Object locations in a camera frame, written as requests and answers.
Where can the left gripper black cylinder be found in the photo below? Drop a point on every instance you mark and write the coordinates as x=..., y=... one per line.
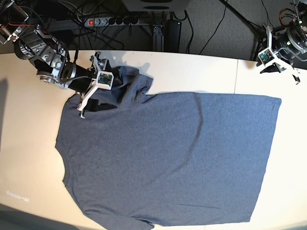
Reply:
x=290, y=44

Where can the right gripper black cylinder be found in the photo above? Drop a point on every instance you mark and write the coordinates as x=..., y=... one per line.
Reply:
x=79, y=79

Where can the blue-grey T-shirt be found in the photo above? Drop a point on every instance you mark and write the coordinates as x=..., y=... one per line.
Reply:
x=172, y=159

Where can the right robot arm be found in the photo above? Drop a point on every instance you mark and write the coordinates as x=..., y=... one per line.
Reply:
x=51, y=58

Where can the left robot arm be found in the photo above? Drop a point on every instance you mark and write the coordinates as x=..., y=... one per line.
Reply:
x=287, y=17

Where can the black tripod stand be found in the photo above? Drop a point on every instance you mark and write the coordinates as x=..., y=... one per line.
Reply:
x=258, y=33

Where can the white power strip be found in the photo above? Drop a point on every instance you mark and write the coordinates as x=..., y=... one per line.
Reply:
x=110, y=21

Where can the black power adapter brick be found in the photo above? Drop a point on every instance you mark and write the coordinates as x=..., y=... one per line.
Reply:
x=172, y=36

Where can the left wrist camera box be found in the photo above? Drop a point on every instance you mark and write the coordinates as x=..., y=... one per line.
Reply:
x=266, y=56

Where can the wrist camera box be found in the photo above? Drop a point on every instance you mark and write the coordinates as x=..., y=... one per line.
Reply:
x=266, y=56
x=104, y=80

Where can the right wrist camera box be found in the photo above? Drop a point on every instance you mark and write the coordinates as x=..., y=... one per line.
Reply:
x=104, y=80

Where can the aluminium frame post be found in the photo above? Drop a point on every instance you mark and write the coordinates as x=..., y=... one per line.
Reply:
x=158, y=38

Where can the grey base camera mount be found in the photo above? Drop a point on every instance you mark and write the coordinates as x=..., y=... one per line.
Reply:
x=156, y=5

